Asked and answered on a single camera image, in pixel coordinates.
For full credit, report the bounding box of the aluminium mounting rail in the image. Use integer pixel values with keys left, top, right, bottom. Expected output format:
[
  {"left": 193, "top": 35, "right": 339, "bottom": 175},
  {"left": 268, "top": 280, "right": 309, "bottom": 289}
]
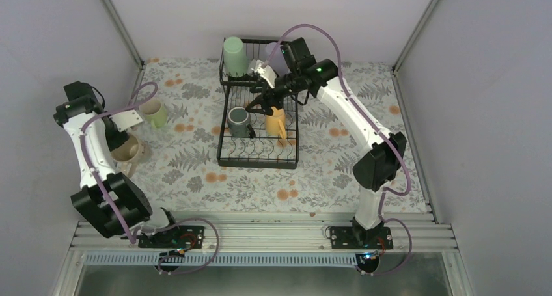
[{"left": 71, "top": 211, "right": 458, "bottom": 256}]

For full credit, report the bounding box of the dark green ceramic mug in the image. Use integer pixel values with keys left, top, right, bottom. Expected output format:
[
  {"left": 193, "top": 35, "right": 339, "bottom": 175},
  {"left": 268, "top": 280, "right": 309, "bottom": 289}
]
[{"left": 227, "top": 107, "right": 256, "bottom": 139}]

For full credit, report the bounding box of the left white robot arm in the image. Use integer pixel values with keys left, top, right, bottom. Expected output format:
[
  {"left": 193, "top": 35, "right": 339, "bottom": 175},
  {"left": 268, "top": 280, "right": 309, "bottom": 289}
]
[{"left": 53, "top": 81, "right": 182, "bottom": 247}]

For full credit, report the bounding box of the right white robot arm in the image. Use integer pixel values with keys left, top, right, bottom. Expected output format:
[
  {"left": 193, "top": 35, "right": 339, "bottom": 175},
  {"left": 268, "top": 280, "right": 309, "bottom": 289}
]
[{"left": 246, "top": 38, "right": 411, "bottom": 249}]

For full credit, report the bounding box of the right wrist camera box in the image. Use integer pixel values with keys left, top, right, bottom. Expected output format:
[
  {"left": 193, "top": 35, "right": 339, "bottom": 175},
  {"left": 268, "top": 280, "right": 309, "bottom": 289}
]
[{"left": 247, "top": 59, "right": 277, "bottom": 88}]

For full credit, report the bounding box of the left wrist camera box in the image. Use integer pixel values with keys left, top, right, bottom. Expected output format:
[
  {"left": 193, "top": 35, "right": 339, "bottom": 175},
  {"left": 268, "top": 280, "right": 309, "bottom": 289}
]
[{"left": 110, "top": 109, "right": 144, "bottom": 132}]

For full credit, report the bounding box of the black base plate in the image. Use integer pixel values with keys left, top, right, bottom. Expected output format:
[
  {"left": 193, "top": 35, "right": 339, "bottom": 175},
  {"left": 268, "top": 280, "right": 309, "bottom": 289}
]
[
  {"left": 324, "top": 226, "right": 394, "bottom": 250},
  {"left": 138, "top": 226, "right": 204, "bottom": 250}
]

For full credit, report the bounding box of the black wire dish rack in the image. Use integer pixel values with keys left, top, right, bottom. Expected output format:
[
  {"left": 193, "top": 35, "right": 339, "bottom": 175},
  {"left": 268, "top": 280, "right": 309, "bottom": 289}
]
[{"left": 216, "top": 38, "right": 299, "bottom": 169}]

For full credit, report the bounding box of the beige floral ceramic mug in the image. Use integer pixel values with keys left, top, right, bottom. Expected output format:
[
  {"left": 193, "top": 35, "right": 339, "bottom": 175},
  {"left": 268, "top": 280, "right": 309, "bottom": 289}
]
[{"left": 111, "top": 133, "right": 151, "bottom": 178}]

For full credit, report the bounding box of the mint green plastic tumbler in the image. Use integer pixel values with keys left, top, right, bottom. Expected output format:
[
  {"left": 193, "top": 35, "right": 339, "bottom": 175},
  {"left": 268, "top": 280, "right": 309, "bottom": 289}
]
[{"left": 223, "top": 36, "right": 249, "bottom": 77}]

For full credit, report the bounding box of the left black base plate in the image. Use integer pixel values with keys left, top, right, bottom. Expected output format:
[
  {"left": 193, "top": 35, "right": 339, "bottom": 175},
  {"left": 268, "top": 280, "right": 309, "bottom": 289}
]
[{"left": 138, "top": 226, "right": 204, "bottom": 250}]

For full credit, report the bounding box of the yellow ceramic mug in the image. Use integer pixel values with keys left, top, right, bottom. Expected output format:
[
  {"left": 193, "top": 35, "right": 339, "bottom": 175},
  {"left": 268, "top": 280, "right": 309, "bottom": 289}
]
[{"left": 265, "top": 107, "right": 287, "bottom": 139}]

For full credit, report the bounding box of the white slotted cable duct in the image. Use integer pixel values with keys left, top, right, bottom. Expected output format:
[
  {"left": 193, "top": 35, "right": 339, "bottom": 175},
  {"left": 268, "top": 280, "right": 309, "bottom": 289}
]
[{"left": 83, "top": 251, "right": 359, "bottom": 267}]

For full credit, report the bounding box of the lavender plastic tumbler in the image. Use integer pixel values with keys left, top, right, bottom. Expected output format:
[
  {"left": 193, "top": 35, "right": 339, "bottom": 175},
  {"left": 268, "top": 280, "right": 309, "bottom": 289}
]
[{"left": 264, "top": 42, "right": 289, "bottom": 77}]

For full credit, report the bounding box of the light green ceramic mug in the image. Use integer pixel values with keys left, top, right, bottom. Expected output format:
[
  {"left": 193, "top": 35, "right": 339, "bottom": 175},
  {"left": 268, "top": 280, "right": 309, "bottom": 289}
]
[{"left": 139, "top": 98, "right": 168, "bottom": 129}]

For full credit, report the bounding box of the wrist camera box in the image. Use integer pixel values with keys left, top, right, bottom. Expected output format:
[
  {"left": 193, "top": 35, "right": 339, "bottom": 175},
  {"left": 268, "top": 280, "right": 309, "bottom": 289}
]
[
  {"left": 247, "top": 59, "right": 277, "bottom": 88},
  {"left": 110, "top": 109, "right": 144, "bottom": 132}
]

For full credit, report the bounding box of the floral patterned table mat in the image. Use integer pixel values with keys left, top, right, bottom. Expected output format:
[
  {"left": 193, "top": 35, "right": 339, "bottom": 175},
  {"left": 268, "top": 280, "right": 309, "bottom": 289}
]
[{"left": 129, "top": 57, "right": 428, "bottom": 214}]

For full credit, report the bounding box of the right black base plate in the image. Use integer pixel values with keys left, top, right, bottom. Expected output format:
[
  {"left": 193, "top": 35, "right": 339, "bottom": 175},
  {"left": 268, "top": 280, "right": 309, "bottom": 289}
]
[{"left": 324, "top": 226, "right": 394, "bottom": 250}]

